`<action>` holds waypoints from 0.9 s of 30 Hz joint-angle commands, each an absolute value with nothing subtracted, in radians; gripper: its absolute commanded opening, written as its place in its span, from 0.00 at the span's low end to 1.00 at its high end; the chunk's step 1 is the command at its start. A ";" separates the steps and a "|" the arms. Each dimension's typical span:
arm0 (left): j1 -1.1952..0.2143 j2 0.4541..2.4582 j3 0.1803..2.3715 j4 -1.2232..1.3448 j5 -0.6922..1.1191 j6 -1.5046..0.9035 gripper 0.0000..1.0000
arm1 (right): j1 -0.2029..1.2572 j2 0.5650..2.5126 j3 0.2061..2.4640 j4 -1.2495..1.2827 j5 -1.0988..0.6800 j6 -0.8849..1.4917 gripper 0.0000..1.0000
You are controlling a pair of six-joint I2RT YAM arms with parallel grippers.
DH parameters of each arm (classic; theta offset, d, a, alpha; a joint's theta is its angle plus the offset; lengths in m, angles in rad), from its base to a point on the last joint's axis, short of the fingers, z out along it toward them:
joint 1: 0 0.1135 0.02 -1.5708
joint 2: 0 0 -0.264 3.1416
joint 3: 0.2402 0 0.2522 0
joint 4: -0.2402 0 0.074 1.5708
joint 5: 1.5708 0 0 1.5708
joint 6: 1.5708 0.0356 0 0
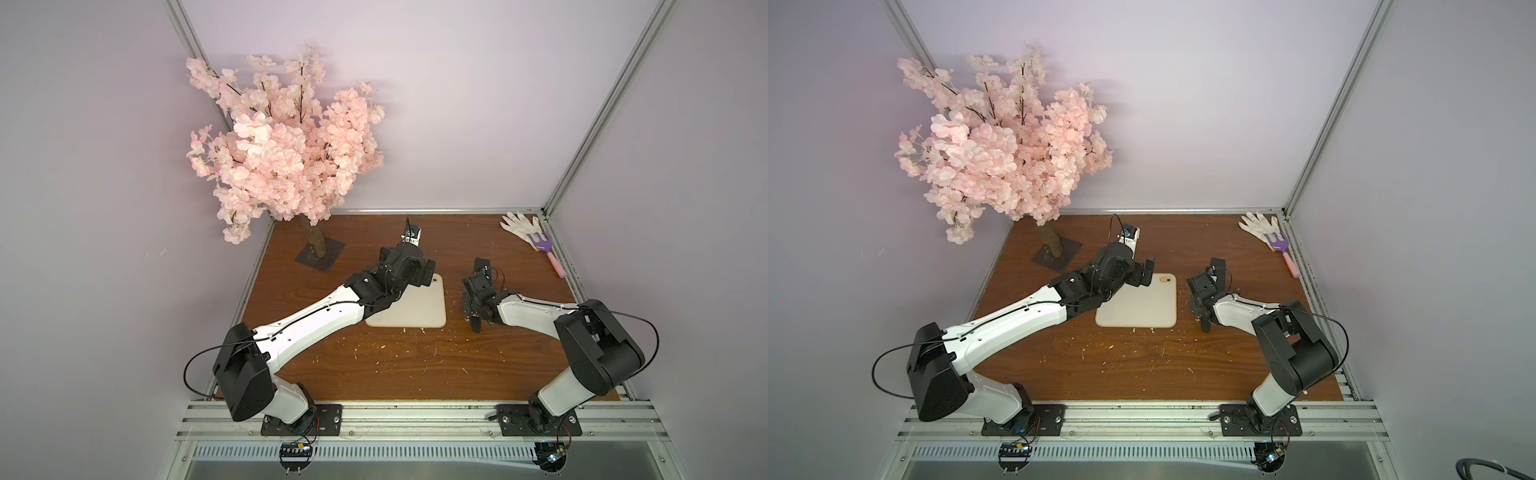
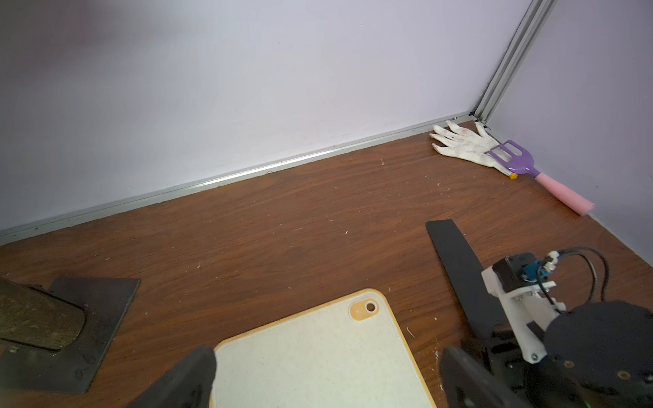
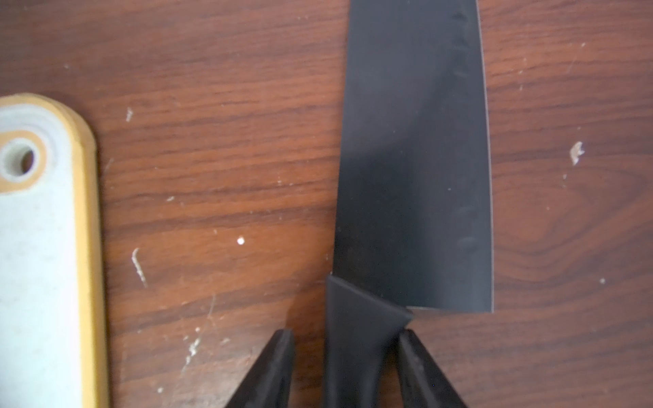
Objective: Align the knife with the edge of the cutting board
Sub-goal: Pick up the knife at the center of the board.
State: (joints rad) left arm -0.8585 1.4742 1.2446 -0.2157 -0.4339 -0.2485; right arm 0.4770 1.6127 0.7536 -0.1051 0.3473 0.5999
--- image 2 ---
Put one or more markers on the white work glove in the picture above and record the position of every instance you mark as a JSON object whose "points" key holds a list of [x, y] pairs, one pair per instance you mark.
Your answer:
{"points": [[468, 145]]}

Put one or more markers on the purple pink garden rake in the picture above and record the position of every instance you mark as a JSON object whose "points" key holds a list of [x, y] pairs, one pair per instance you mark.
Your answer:
{"points": [[520, 161]]}

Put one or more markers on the cream cutting board orange rim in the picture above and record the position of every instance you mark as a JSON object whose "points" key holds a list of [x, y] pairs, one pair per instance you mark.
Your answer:
{"points": [[349, 352]]}

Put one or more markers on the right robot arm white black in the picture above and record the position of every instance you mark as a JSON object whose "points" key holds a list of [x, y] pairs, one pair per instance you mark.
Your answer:
{"points": [[596, 355]]}

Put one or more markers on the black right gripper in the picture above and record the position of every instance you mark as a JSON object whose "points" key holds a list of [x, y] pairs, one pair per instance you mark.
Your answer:
{"points": [[539, 384]]}

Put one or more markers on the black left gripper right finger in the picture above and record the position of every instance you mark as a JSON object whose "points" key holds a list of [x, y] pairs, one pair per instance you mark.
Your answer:
{"points": [[467, 383]]}

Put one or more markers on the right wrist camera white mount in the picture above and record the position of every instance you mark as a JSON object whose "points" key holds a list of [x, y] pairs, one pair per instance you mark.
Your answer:
{"points": [[525, 300]]}

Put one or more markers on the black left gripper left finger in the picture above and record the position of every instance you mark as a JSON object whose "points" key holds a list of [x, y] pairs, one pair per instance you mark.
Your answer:
{"points": [[188, 384]]}

